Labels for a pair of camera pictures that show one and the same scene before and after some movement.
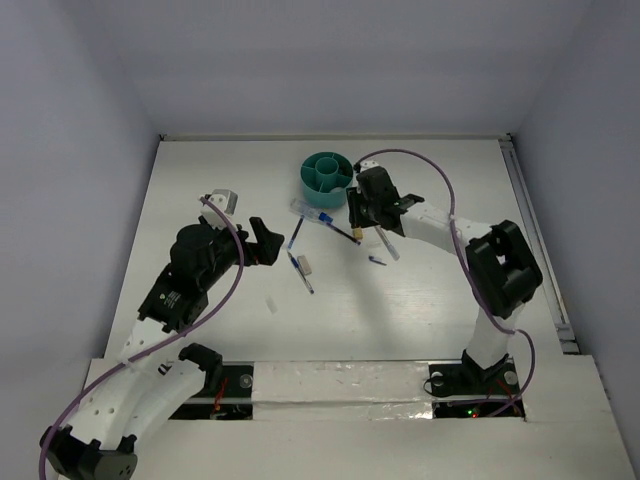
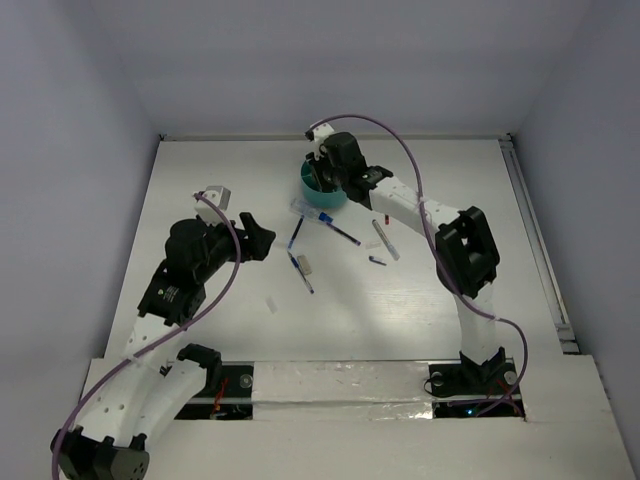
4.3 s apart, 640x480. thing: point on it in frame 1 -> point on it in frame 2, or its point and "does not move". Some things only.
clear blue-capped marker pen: x=309 y=210 does not move
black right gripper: x=356 y=216 -> x=317 y=163
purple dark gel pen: x=344 y=233 does not move
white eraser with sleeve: x=305 y=266 does not move
